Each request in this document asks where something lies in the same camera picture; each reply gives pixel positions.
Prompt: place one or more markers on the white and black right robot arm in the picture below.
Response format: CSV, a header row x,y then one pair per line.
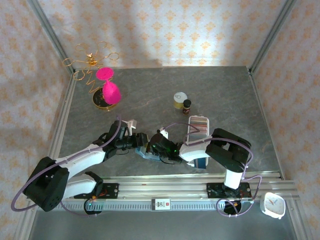
x,y
195,150

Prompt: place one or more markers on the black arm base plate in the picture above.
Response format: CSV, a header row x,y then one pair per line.
x,y
112,191
212,191

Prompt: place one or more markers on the blue VIP card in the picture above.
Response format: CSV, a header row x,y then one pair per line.
x,y
200,163

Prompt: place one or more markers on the yellow tin can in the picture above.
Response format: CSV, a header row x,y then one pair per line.
x,y
180,97

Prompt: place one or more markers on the white alarm clock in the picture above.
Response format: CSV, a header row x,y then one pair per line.
x,y
272,205

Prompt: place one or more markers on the aluminium frame post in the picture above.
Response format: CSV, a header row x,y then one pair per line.
x,y
272,32
50,32

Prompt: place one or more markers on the white number label tag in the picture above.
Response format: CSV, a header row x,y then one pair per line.
x,y
161,204

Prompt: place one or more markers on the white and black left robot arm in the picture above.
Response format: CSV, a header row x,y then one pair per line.
x,y
82,157

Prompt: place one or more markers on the stack of colourful cards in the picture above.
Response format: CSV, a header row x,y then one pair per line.
x,y
198,126

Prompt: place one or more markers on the aluminium table side rail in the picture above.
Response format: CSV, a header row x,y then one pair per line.
x,y
62,112
261,110

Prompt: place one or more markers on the white plastic card basket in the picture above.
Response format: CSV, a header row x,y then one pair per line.
x,y
191,163

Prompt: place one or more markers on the small black-capped spice bottle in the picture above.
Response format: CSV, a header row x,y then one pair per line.
x,y
186,105

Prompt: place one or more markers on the blue leather card holder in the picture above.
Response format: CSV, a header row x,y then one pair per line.
x,y
141,153

